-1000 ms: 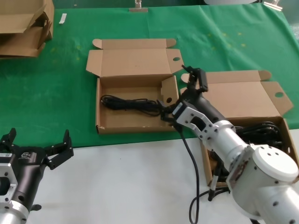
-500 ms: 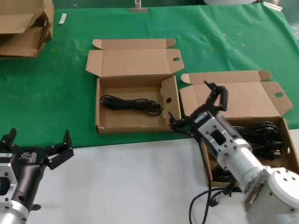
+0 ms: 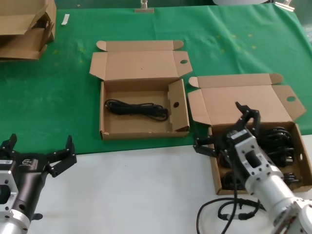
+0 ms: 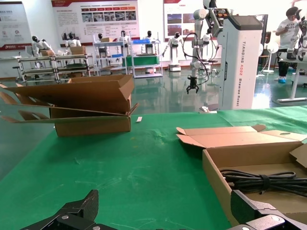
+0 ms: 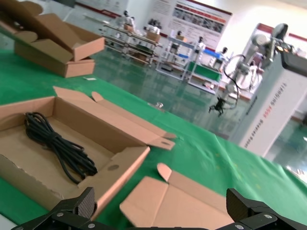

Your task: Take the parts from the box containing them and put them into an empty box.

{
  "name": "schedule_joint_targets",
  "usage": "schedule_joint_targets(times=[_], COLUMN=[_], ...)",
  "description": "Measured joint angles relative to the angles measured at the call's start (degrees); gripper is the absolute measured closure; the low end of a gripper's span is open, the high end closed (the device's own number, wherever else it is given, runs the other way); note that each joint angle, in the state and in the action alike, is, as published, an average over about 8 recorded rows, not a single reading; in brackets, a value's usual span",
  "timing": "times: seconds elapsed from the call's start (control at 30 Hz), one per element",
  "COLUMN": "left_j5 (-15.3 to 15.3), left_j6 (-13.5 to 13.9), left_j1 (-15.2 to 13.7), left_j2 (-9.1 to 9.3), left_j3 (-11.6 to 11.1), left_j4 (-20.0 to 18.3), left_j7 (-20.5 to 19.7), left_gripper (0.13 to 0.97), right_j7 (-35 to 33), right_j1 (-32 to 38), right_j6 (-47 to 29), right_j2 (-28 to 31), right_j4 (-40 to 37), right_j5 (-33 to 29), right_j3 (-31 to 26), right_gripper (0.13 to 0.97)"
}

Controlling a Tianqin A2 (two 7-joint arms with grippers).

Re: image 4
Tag green table cloth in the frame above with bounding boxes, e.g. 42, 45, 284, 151
0, 105, 307, 230

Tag unfolded brown cardboard boxes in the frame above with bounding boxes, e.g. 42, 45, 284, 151
0, 74, 140, 124

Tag wall poster with photos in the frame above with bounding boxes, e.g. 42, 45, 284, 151
163, 0, 204, 42

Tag white blue shelf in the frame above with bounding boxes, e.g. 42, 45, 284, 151
93, 39, 128, 77
124, 32, 164, 79

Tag green covered bench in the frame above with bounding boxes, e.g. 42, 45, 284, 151
122, 55, 160, 68

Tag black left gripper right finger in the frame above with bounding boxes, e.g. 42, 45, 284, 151
226, 189, 307, 230

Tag distant black robot gripper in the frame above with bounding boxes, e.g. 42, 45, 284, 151
186, 75, 200, 94

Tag person in white shirt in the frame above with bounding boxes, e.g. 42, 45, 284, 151
275, 6, 300, 84

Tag grey metal rack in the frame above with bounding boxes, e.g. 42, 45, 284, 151
18, 54, 94, 84

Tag white black humanoid robot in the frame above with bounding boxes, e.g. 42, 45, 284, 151
162, 32, 185, 72
64, 33, 82, 52
119, 30, 131, 55
286, 9, 307, 60
143, 30, 156, 55
32, 35, 55, 57
97, 33, 107, 58

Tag wide white red wall poster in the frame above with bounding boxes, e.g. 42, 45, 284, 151
51, 0, 141, 47

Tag open cardboard box with divider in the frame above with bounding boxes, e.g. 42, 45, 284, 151
176, 124, 307, 227

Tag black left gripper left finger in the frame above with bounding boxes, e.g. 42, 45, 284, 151
19, 189, 106, 230

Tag thin black cable bundle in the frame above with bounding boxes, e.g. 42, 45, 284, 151
219, 169, 307, 199

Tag white desk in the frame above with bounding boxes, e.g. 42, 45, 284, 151
275, 57, 307, 104

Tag white wheeled robot column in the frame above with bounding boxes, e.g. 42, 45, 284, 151
217, 14, 269, 111

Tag white standing fan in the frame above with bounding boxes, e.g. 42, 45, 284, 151
261, 43, 279, 73

